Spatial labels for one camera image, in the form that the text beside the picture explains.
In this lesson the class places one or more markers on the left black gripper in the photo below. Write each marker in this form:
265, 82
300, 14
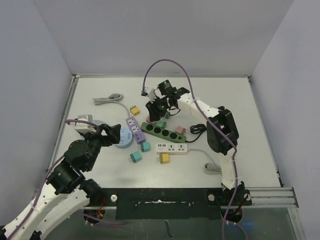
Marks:
113, 133

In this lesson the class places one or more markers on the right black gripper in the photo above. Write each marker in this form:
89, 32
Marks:
155, 114

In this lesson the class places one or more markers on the green plug adapter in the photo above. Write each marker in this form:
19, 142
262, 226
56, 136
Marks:
161, 124
167, 115

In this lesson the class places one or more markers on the pink plug adapter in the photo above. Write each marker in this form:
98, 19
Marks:
148, 120
180, 130

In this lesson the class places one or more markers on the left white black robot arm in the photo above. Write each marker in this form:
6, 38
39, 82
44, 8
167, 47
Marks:
64, 189

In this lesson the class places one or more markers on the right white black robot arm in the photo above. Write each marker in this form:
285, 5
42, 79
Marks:
222, 132

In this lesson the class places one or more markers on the yellow plug adapter upper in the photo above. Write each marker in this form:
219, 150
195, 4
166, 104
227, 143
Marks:
134, 110

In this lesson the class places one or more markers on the yellow plug adapter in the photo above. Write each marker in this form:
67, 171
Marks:
134, 110
163, 158

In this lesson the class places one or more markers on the teal plug adapter lower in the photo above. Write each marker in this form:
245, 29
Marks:
135, 157

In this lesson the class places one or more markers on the teal plug adapter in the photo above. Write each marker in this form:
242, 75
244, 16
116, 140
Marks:
145, 146
135, 157

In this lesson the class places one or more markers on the teal plug adapter upper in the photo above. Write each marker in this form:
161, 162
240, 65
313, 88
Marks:
145, 146

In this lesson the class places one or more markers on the yellow plug adapter lower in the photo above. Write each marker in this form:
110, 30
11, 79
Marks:
163, 158

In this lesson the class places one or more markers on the round blue power strip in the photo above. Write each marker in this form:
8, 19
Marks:
126, 137

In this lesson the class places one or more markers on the green power strip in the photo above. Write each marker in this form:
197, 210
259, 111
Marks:
162, 133

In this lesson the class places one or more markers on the purple power strip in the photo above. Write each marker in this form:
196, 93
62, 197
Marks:
135, 129

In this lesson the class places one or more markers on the white power strip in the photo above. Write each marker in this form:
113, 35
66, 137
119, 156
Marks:
171, 148

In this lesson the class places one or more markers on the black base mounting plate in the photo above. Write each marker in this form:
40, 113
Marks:
170, 203

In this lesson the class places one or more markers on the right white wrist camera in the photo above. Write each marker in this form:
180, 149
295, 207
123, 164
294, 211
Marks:
149, 92

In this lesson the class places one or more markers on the aluminium rail frame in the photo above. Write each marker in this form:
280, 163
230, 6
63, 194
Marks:
106, 99

